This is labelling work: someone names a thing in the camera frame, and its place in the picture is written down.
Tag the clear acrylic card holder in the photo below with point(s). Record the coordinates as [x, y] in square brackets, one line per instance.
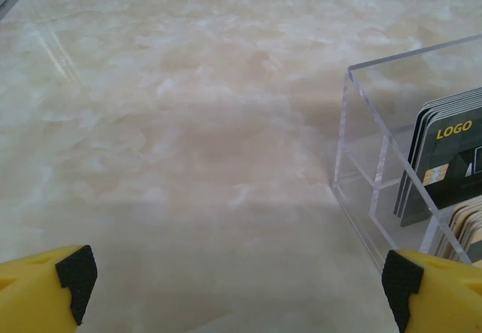
[361, 122]

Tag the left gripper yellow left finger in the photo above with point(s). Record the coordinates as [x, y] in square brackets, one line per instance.
[34, 291]

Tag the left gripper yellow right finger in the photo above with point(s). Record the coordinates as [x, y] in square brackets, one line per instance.
[444, 295]

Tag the black VIP credit card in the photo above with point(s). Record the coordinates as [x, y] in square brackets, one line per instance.
[452, 159]
[411, 159]

